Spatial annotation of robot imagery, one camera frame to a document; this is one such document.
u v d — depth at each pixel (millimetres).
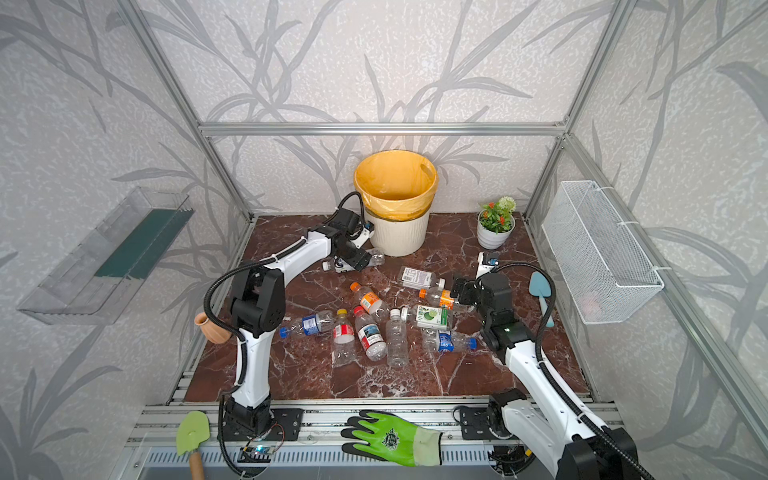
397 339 889
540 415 479
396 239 1001
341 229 793
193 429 724
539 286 990
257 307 556
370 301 910
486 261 694
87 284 632
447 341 839
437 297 940
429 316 889
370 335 825
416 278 980
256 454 718
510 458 740
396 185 1094
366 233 915
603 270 619
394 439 706
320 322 886
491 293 605
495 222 990
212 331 812
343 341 848
